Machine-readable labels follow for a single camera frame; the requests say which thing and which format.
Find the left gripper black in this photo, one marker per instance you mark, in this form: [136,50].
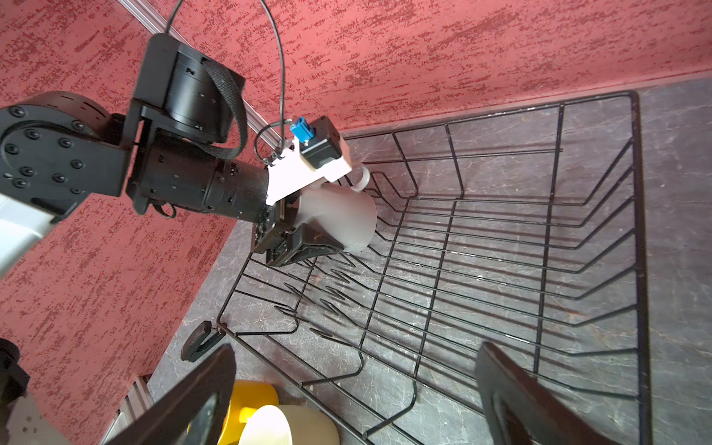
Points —
[169,170]

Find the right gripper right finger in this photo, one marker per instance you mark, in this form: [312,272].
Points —
[519,410]

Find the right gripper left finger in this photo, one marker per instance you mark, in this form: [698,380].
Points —
[193,412]

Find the white ceramic mug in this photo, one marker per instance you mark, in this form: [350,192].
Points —
[348,214]

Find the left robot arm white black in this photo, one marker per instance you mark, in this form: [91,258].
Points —
[58,148]

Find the yellow mug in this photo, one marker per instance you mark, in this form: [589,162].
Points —
[247,398]

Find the black stapler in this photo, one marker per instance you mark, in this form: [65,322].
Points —
[201,341]

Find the cream mug green handle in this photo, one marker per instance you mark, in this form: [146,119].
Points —
[289,424]

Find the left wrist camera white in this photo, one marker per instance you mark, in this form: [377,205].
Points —
[318,152]

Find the black wire dish rack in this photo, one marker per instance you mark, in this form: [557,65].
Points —
[523,228]

